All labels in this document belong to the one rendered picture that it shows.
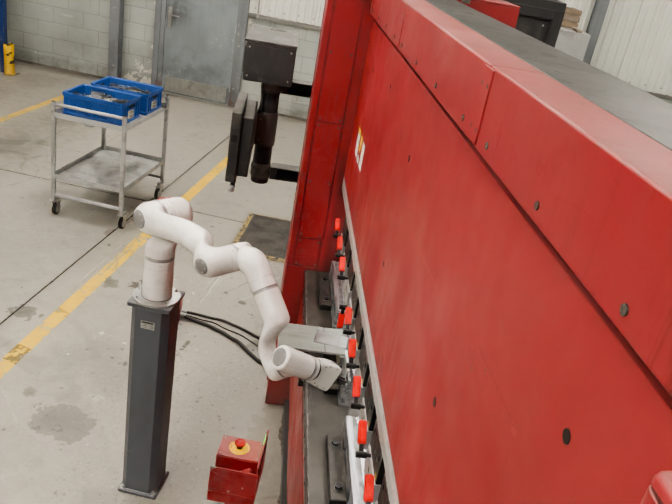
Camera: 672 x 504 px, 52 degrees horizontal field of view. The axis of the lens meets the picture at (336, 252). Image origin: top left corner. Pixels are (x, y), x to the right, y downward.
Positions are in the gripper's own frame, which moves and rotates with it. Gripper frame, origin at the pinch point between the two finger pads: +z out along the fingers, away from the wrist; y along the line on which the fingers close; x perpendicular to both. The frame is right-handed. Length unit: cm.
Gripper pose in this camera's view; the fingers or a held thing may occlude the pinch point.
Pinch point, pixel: (340, 380)
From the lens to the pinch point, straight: 252.3
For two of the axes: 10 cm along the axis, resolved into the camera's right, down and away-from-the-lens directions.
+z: 6.4, 3.7, 6.8
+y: 5.7, -8.1, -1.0
